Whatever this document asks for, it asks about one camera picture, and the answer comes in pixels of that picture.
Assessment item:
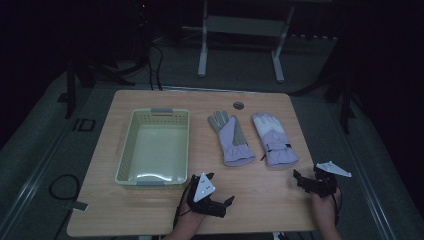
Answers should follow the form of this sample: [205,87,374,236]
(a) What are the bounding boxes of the small grey floor plug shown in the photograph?
[70,200,90,213]

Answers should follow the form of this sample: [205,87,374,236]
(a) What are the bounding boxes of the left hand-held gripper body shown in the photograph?
[186,172,228,219]

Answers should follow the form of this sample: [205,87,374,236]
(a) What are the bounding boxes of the purple and white glove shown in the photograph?
[252,112,300,168]

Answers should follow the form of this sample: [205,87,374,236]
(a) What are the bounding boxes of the dark metal stand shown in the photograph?
[289,33,359,135]

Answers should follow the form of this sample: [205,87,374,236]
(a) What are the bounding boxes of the person's right hand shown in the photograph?
[311,187,342,229]

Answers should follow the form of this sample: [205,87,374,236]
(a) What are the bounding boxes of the black floor cable loop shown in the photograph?
[48,173,82,240]

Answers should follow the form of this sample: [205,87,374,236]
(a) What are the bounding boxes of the hand-held gripper black cable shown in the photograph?
[331,189,344,226]
[172,174,198,229]

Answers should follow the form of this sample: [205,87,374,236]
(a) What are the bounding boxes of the pale green plastic basket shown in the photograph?
[114,107,191,187]

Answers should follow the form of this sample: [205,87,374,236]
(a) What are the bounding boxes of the person's left hand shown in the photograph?
[165,203,208,240]

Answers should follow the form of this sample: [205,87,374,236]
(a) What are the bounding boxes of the purple glove with grey palm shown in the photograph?
[207,110,257,168]

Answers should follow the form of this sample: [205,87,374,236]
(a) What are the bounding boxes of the white metal stand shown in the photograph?
[197,0,296,84]

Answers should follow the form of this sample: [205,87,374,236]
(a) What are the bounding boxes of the black hanging cables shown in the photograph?
[146,41,165,92]

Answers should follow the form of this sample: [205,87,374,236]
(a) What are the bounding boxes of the left hand-held gripper black cable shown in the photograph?
[172,174,198,229]

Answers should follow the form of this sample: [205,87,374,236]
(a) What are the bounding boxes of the right hand-held gripper black cable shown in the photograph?
[331,189,344,226]

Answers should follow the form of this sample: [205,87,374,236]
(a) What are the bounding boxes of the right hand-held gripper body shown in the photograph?
[307,161,353,199]

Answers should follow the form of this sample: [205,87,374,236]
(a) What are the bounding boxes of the black tripod stand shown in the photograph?
[57,0,155,120]

